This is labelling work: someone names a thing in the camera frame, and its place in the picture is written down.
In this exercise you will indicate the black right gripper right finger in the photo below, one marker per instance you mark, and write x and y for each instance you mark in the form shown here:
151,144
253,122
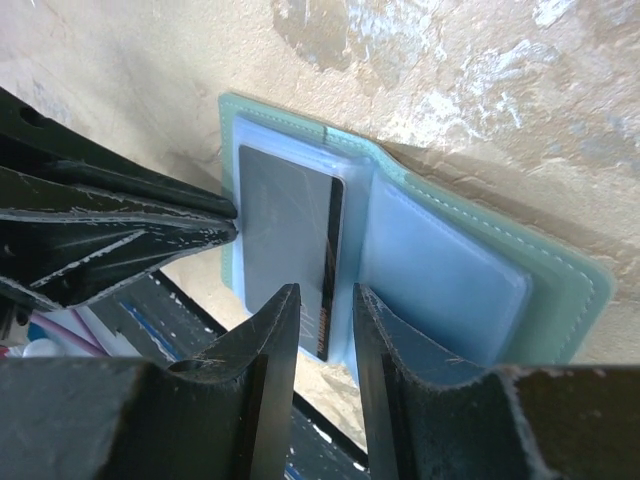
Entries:
430,414

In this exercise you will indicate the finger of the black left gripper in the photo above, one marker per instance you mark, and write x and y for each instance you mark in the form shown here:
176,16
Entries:
50,266
36,145

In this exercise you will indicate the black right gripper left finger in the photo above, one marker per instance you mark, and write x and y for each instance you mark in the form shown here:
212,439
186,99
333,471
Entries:
61,417

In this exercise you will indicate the black VIP card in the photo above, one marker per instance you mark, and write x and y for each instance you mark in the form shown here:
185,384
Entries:
290,221

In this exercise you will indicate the teal leather card holder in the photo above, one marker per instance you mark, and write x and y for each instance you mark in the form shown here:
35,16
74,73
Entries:
486,288

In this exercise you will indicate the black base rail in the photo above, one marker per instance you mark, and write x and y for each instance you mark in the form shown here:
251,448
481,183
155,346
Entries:
217,403

